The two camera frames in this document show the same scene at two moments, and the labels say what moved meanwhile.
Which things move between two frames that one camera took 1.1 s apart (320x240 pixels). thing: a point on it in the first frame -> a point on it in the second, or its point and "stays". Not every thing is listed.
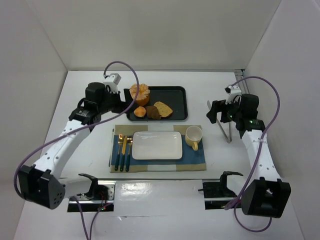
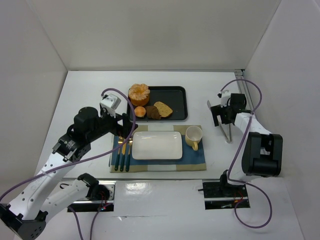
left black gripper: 119,100 -> 125,124
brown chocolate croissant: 152,112 stays
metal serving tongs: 228,138 stays
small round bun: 139,111 stays
